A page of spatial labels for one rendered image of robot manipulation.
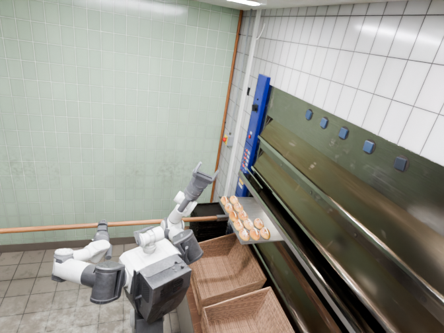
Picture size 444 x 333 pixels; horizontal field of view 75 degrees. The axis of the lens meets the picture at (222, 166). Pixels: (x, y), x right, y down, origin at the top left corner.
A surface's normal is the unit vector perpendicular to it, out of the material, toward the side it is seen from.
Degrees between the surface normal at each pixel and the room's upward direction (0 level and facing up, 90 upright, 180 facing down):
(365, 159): 90
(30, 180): 90
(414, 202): 90
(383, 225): 70
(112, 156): 90
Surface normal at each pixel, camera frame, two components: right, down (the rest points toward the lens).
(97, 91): 0.28, 0.44
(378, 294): -0.84, -0.32
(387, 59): -0.95, -0.01
